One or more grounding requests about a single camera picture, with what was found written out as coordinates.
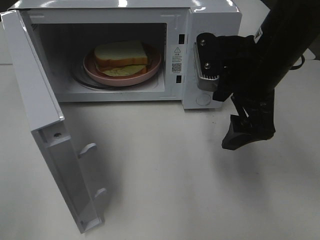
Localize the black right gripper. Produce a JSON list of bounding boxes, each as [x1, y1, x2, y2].
[[193, 32, 276, 150]]

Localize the round white door button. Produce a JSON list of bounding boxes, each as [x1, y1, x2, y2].
[[196, 93, 212, 106]]

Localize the pink round plate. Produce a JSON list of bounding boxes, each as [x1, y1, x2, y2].
[[82, 43, 162, 87]]

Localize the toast sandwich with filling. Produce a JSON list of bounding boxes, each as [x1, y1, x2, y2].
[[93, 41, 149, 77]]

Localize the white microwave door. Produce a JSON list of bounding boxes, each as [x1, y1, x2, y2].
[[1, 10, 106, 233]]

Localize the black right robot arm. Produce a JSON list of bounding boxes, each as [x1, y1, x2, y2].
[[194, 0, 320, 150]]

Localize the white warning label sticker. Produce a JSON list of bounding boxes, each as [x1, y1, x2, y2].
[[170, 44, 185, 75]]

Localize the white microwave oven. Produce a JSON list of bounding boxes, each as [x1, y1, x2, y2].
[[7, 0, 242, 109]]

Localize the glass microwave turntable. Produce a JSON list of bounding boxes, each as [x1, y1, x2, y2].
[[72, 69, 159, 91]]

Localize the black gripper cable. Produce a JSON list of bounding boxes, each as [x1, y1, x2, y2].
[[289, 53, 305, 72]]

